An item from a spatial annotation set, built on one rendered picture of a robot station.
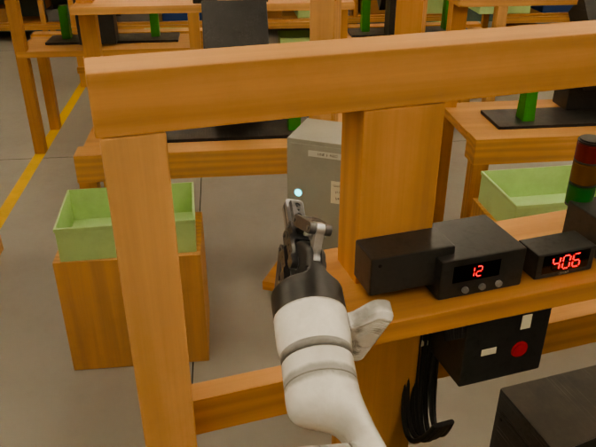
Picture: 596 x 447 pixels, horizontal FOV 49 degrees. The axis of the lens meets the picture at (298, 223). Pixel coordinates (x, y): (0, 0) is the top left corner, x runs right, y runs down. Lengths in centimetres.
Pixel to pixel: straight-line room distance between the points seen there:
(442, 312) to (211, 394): 49
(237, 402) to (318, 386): 76
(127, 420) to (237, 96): 239
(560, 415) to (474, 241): 43
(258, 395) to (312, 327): 73
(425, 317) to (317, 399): 52
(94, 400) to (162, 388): 215
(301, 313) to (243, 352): 281
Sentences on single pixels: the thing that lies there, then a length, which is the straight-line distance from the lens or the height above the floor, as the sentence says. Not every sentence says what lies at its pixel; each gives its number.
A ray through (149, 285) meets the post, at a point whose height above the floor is 161.
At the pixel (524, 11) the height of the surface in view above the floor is 73.
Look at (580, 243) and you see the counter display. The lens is 126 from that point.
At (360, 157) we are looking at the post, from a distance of 104.
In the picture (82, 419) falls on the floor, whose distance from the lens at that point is 323.
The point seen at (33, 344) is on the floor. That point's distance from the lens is 374.
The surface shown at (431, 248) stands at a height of 163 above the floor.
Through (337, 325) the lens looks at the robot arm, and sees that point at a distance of 63.
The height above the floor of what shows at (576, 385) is 124.
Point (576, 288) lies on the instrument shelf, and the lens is 124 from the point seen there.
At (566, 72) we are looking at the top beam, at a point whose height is 188.
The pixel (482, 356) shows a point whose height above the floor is 141.
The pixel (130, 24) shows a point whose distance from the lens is 776.
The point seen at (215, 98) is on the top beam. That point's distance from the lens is 93.
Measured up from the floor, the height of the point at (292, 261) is 181.
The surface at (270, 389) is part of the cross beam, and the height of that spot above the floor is 126.
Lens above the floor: 217
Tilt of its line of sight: 28 degrees down
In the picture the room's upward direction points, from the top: straight up
